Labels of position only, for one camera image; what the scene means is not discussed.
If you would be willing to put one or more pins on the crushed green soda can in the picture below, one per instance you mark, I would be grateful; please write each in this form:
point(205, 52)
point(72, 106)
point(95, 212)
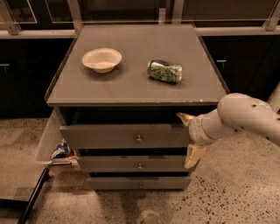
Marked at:
point(165, 71)

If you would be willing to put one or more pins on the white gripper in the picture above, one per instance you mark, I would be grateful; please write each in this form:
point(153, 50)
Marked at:
point(196, 131)

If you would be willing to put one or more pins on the blue white snack bag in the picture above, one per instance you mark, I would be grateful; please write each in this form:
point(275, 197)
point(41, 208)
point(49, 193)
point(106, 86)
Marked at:
point(62, 150)

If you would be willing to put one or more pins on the grey middle drawer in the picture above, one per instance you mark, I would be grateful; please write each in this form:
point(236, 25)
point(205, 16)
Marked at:
point(132, 163)

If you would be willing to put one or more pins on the grey drawer cabinet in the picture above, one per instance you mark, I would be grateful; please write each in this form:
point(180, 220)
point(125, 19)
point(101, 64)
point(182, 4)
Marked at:
point(127, 94)

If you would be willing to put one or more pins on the metal railing frame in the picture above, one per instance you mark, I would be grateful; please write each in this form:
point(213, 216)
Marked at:
point(207, 17)

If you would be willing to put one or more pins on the grey top drawer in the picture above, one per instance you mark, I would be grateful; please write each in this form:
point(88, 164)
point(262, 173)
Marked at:
point(124, 136)

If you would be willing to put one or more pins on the white paper bowl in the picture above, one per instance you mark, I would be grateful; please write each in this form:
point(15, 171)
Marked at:
point(102, 60)

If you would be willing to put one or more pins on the dark background cabinets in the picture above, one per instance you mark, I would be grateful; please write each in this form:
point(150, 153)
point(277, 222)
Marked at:
point(248, 64)

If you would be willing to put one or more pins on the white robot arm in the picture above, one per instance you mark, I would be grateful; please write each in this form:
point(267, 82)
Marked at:
point(235, 113)

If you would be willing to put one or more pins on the black pole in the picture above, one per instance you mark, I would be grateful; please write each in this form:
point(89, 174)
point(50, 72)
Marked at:
point(34, 195)

